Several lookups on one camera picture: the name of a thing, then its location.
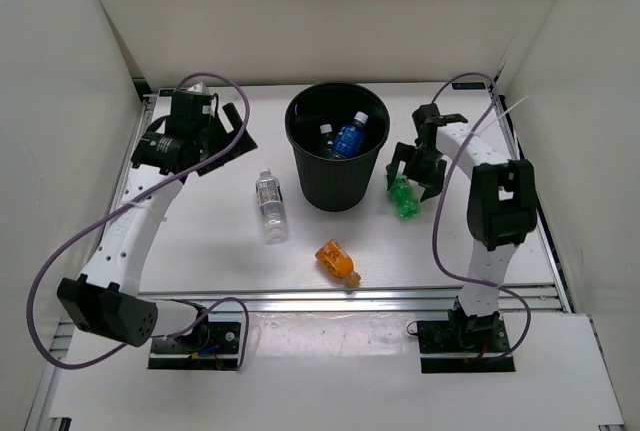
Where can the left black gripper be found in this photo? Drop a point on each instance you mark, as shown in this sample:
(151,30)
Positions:
(245,144)

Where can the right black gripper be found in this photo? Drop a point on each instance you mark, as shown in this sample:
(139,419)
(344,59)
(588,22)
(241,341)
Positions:
(402,154)

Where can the green plastic bottle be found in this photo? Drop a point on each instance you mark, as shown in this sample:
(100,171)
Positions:
(403,198)

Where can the blue label clear bottle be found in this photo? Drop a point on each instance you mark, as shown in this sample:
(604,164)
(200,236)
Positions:
(350,137)

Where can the clear unlabelled plastic bottle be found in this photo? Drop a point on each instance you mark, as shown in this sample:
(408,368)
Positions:
(326,140)

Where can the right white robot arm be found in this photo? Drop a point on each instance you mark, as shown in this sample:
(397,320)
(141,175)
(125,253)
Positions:
(501,210)

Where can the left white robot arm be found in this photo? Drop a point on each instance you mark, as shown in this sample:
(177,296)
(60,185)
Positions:
(103,300)

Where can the black plastic waste bin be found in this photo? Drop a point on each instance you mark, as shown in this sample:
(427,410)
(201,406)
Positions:
(336,131)

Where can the white label clear bottle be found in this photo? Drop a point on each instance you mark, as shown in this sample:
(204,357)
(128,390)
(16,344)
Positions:
(271,207)

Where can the orange plastic bottle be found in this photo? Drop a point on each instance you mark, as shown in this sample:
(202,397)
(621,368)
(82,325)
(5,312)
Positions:
(338,263)

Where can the aluminium table edge rail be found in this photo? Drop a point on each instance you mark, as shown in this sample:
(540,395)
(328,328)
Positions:
(412,299)

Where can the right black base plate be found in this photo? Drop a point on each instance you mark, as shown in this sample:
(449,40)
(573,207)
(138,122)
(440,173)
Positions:
(444,350)

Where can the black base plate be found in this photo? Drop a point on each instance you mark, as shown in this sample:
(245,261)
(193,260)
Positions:
(444,350)
(210,343)

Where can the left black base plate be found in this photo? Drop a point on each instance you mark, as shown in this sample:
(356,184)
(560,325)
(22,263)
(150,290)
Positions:
(210,343)

